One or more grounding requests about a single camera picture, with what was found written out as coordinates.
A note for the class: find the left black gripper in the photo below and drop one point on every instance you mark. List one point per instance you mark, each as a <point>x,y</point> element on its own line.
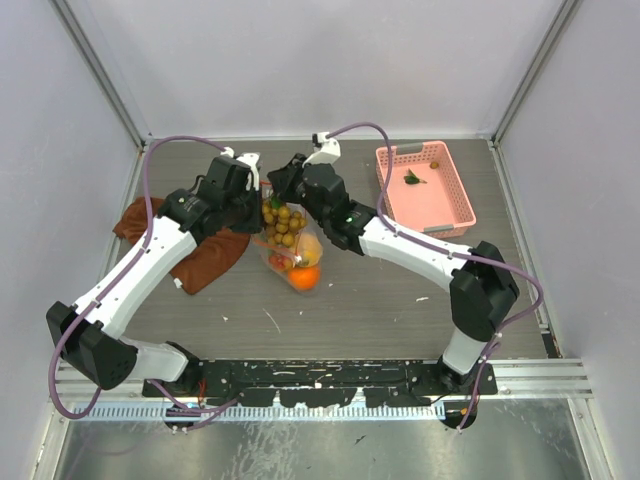
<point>254,224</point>

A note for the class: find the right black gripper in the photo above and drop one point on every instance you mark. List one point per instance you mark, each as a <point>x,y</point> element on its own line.
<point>284,179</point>

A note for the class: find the brown longan bunch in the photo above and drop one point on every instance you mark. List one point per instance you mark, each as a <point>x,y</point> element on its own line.
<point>282,224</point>

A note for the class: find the clear orange-zip bag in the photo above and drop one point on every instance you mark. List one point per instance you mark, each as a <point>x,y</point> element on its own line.
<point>265,249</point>

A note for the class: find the red cherry with leaves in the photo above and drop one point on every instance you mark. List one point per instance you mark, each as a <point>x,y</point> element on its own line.
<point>280,263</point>

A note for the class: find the orange peach toy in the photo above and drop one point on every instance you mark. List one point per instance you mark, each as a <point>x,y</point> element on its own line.
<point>309,250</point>

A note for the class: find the orange persimmon toy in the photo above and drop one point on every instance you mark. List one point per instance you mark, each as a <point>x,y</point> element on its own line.
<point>304,278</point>

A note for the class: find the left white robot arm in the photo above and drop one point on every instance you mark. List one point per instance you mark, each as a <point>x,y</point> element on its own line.
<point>91,331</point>

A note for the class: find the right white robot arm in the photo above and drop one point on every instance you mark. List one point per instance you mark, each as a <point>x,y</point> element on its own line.
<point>481,292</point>

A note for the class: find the loose green leaf sprig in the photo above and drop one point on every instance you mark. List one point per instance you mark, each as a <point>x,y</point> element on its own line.
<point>410,178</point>

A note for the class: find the pink plastic basket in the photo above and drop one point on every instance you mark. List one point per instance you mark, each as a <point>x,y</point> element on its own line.
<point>441,208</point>

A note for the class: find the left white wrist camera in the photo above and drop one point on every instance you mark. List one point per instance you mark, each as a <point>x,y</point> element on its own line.
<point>250,160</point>

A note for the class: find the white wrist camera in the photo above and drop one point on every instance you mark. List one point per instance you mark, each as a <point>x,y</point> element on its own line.
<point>250,160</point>
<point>327,150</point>

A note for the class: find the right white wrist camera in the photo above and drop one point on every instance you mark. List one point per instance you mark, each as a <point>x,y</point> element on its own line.
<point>327,150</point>

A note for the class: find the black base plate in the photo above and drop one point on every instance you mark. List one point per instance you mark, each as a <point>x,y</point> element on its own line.
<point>315,384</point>

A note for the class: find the slotted cable duct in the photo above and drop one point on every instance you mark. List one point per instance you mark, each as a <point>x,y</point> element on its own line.
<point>358,411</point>

